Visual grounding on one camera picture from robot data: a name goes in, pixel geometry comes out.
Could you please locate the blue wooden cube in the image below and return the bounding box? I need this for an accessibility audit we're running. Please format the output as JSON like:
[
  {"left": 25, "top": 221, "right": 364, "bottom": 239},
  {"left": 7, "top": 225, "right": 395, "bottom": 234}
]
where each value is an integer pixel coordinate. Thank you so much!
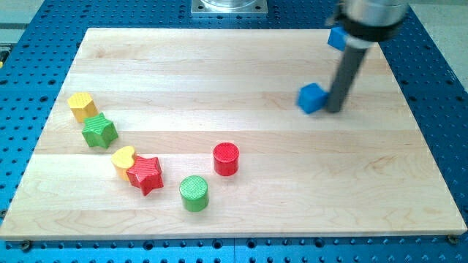
[{"left": 296, "top": 83, "right": 328, "bottom": 114}]

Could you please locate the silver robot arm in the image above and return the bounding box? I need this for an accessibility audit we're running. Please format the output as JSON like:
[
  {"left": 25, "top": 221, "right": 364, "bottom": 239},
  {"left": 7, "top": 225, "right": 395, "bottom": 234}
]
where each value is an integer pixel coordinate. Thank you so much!
[{"left": 326, "top": 0, "right": 409, "bottom": 49}]

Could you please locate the blue block on arm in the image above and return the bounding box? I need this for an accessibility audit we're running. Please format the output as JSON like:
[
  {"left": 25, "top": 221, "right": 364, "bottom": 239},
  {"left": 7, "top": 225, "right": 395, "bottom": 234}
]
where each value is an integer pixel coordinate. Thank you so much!
[{"left": 327, "top": 26, "right": 347, "bottom": 51}]

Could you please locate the red wooden cylinder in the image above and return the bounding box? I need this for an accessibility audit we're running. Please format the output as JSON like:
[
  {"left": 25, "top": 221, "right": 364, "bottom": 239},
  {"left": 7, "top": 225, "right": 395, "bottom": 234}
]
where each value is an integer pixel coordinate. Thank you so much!
[{"left": 213, "top": 142, "right": 239, "bottom": 176}]

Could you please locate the green wooden cylinder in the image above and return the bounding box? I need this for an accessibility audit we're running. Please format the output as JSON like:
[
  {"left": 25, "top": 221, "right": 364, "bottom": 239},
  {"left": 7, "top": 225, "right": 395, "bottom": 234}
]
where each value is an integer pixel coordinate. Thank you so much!
[{"left": 179, "top": 175, "right": 209, "bottom": 212}]

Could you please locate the light wooden board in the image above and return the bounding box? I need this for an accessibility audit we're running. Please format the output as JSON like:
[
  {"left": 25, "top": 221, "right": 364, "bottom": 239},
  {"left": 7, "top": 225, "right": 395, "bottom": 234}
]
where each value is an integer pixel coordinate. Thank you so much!
[{"left": 1, "top": 28, "right": 467, "bottom": 240}]

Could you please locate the red wooden star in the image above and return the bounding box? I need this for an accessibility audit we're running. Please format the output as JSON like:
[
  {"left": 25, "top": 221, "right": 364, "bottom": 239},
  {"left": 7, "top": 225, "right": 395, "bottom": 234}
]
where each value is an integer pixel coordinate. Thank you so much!
[{"left": 127, "top": 156, "right": 164, "bottom": 196}]

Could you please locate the yellow wooden heart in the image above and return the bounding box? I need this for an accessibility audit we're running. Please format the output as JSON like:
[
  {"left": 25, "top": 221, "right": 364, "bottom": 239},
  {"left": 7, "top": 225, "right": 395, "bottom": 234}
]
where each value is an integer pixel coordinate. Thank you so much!
[{"left": 110, "top": 145, "right": 136, "bottom": 181}]

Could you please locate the green wooden star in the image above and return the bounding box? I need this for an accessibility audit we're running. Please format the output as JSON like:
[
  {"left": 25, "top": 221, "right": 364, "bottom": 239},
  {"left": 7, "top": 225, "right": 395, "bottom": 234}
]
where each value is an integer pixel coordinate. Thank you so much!
[{"left": 82, "top": 113, "right": 118, "bottom": 148}]

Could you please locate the grey pusher rod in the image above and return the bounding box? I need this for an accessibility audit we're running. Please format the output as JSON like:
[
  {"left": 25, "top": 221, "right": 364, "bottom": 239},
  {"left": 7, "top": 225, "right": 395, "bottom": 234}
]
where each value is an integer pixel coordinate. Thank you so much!
[{"left": 325, "top": 45, "right": 367, "bottom": 113}]

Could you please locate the yellow wooden hexagon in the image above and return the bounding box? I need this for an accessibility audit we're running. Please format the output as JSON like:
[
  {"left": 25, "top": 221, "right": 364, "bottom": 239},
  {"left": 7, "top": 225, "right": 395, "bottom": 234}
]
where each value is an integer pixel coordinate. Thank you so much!
[{"left": 67, "top": 92, "right": 98, "bottom": 123}]

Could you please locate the blue perforated metal table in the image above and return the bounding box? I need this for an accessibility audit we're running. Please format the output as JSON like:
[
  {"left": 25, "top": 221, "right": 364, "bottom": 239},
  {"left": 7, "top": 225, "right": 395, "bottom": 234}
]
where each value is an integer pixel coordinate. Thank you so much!
[{"left": 1, "top": 1, "right": 467, "bottom": 262}]

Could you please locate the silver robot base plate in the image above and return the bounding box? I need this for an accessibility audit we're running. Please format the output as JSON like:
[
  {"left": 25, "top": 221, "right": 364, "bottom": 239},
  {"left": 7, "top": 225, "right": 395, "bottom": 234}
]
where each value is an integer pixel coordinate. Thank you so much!
[{"left": 191, "top": 0, "right": 268, "bottom": 15}]

